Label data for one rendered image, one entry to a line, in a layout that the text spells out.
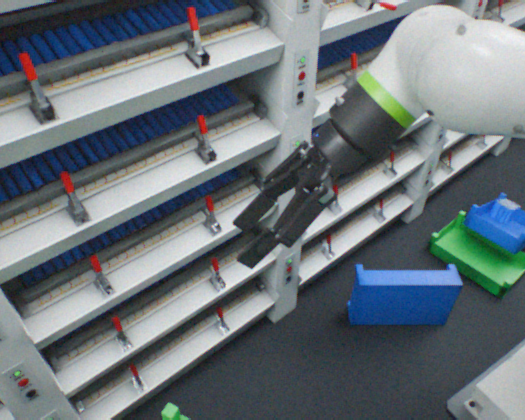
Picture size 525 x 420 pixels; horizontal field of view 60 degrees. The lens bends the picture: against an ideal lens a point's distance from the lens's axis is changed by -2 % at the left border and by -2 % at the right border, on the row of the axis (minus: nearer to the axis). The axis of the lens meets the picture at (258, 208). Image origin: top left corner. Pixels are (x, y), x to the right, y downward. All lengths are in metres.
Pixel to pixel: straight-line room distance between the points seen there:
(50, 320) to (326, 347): 0.83
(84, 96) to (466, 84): 0.53
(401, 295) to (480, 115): 1.02
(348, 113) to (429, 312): 1.03
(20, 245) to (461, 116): 0.67
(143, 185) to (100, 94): 0.20
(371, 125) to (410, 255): 1.22
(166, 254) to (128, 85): 0.39
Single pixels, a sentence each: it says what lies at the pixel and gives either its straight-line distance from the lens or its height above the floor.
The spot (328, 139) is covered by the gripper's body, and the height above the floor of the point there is 0.91.
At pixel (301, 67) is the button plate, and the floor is 0.84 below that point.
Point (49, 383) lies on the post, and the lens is 1.07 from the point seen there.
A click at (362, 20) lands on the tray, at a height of 0.89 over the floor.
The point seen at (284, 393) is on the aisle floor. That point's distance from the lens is 1.39.
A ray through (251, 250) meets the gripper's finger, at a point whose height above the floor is 0.77.
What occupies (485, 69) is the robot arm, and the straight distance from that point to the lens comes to 0.47.
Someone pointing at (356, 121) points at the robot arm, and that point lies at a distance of 0.59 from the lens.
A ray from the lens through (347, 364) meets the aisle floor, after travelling 1.46.
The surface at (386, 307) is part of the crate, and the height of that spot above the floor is 0.09.
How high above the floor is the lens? 1.25
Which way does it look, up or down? 42 degrees down
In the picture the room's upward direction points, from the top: straight up
